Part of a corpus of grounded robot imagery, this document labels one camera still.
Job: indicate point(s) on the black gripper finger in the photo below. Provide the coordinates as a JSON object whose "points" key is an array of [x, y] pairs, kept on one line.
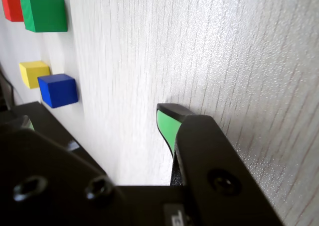
{"points": [[49, 176]]}

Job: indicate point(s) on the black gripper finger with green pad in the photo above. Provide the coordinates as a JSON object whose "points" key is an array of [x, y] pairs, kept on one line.
{"points": [[211, 161]]}

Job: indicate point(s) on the green wooden cube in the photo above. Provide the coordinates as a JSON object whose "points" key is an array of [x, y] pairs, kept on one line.
{"points": [[46, 13]]}

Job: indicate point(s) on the blue wooden cube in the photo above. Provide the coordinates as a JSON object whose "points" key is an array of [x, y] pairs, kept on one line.
{"points": [[58, 90]]}

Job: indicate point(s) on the yellow wooden cube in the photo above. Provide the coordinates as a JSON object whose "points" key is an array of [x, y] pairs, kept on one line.
{"points": [[33, 73]]}

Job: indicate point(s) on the red wooden cube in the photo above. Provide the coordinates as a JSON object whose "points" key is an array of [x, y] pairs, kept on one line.
{"points": [[12, 7]]}

